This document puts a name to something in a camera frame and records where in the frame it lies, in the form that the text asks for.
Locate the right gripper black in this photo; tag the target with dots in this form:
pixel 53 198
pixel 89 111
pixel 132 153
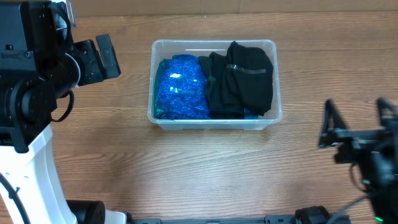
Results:
pixel 359 134

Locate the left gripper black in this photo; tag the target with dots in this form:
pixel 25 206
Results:
pixel 87 51

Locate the blue green sequin cloth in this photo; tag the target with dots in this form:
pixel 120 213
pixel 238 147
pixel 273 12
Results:
pixel 180 89

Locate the black cloth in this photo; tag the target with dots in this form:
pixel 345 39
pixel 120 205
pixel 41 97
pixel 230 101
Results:
pixel 213 67
pixel 247 82

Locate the blue denim jeans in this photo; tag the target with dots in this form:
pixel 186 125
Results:
pixel 249 115

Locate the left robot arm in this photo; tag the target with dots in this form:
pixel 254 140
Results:
pixel 40 64

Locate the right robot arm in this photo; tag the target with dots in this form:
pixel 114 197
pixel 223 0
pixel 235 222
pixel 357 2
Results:
pixel 383 202

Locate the clear plastic storage bin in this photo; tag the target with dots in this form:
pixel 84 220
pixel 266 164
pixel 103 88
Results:
pixel 162 49

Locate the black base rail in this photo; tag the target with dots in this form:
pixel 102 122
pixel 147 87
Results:
pixel 269 219

